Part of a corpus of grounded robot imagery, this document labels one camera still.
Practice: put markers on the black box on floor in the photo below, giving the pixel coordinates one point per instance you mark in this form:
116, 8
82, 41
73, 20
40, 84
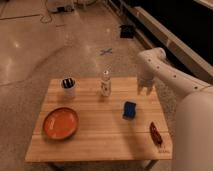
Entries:
127, 31

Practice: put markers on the orange plate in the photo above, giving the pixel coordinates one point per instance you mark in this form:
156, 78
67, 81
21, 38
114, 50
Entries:
60, 123

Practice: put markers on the metal rail along wall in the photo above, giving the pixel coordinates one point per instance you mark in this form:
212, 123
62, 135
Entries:
193, 61

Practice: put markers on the clear plastic bottle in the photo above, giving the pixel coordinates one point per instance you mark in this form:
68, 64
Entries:
106, 84

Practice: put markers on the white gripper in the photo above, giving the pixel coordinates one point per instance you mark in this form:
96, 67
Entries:
144, 79

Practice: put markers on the dark red chili pepper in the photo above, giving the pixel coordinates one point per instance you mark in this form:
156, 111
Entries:
155, 135

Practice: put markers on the wooden table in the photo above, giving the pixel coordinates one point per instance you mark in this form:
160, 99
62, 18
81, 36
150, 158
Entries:
103, 133

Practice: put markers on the blue sponge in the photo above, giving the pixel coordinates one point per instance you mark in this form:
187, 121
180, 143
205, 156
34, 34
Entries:
129, 110

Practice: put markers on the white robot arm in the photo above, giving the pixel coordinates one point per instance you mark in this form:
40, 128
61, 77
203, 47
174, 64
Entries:
193, 135

